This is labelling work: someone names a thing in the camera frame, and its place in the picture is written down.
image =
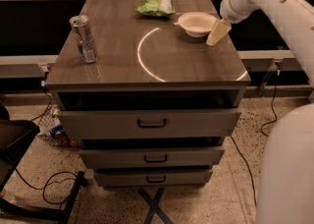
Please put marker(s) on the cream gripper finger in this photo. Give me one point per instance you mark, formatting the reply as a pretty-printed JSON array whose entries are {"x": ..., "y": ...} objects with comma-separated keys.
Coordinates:
[{"x": 219, "y": 30}]

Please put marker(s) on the white paper bowl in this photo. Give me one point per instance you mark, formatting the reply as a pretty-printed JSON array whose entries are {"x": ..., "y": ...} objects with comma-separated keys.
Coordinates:
[{"x": 196, "y": 24}]

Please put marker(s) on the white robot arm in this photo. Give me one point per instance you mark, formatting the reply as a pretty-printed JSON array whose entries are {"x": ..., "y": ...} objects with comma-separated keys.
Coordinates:
[{"x": 293, "y": 20}]

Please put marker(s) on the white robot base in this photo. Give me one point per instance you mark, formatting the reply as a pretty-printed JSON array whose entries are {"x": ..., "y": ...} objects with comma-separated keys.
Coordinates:
[{"x": 286, "y": 184}]

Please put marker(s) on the silver redbull can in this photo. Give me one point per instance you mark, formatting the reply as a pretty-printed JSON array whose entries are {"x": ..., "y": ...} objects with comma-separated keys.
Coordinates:
[{"x": 82, "y": 32}]

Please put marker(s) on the green chip bag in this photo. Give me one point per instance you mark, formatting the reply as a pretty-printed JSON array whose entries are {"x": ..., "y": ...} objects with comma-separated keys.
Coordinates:
[{"x": 156, "y": 8}]

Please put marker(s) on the grey drawer cabinet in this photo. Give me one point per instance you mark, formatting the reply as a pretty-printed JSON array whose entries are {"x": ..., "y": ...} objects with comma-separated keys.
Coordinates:
[{"x": 144, "y": 64}]

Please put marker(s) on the bottom grey drawer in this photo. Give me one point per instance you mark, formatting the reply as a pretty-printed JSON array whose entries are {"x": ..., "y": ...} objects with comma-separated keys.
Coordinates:
[{"x": 153, "y": 178}]

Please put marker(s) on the grey drawer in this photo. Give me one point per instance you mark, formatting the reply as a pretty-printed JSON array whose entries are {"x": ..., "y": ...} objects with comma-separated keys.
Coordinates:
[
  {"x": 152, "y": 124},
  {"x": 153, "y": 178},
  {"x": 151, "y": 157}
]

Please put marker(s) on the top grey drawer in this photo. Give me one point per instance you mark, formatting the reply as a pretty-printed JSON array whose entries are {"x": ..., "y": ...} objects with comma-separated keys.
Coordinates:
[{"x": 152, "y": 124}]

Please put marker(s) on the middle grey drawer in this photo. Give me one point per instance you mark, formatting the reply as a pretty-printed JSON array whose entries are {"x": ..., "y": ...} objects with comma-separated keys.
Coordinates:
[{"x": 151, "y": 157}]

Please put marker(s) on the black chair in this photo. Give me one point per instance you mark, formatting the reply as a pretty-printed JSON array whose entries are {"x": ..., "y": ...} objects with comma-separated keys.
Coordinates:
[{"x": 16, "y": 136}]

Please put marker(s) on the wire basket with items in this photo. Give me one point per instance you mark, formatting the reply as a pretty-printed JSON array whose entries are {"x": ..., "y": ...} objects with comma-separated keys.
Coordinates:
[{"x": 53, "y": 132}]

